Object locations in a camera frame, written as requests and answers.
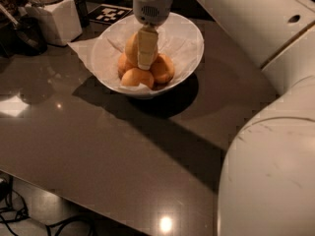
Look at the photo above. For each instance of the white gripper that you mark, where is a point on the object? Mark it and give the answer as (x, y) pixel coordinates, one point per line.
(152, 11)

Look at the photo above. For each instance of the orange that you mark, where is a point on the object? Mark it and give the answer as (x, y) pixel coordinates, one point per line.
(131, 49)
(135, 77)
(123, 65)
(162, 69)

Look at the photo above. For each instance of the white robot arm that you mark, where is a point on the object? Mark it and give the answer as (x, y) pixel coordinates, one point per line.
(266, 185)

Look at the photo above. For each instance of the white bowl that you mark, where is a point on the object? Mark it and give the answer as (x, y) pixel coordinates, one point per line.
(193, 49)

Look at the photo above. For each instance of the white paper liner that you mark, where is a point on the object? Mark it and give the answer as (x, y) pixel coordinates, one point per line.
(98, 51)

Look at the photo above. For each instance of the black white marker card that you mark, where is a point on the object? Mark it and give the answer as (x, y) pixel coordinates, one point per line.
(108, 14)

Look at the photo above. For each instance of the white ceramic jar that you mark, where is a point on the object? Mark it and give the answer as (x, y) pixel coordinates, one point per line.
(58, 20)

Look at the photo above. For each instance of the black round object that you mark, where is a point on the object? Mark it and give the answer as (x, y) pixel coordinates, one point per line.
(29, 38)

